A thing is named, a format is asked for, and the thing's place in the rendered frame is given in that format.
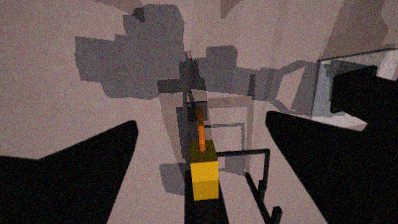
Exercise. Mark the black cable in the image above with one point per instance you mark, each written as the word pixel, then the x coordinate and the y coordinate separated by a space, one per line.
pixel 252 152

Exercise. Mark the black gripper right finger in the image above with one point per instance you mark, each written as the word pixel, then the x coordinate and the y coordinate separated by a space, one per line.
pixel 351 176

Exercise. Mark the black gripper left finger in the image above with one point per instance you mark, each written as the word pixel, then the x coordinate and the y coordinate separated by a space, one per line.
pixel 77 185

